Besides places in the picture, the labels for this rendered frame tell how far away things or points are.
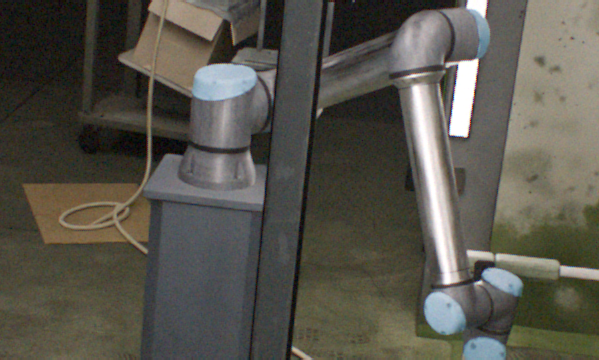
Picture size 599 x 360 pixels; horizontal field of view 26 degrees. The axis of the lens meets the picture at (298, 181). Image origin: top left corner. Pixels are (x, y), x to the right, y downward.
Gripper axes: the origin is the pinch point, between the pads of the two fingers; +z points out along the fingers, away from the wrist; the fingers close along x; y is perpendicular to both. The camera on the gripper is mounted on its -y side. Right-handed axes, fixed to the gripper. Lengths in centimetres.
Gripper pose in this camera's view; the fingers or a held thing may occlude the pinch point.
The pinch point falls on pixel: (478, 271)
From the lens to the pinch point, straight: 320.0
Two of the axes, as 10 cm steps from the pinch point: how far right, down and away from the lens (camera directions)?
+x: 10.0, 0.8, -0.6
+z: 0.8, -3.9, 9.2
